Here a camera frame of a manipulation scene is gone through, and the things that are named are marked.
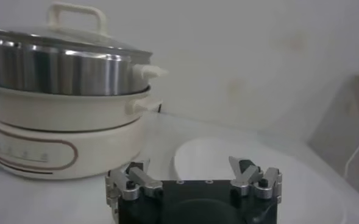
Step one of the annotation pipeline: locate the glass lid with cream handle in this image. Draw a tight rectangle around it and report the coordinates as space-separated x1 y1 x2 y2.
0 1 153 58

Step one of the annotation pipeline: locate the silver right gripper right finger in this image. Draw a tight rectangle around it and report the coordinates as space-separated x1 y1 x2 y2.
227 155 283 203

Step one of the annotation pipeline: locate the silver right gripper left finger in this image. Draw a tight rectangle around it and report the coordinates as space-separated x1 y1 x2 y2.
105 161 164 214

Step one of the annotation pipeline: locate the white round plate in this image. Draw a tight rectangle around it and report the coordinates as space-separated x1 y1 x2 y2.
170 136 346 224

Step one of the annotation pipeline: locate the white desk cable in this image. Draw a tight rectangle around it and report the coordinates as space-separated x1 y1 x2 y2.
343 120 359 180

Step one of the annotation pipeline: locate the cream electric cooker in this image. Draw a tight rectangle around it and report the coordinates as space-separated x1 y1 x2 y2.
0 83 163 181

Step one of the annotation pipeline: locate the perforated steel steamer basket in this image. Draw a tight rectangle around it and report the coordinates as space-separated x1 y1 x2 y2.
0 29 169 97

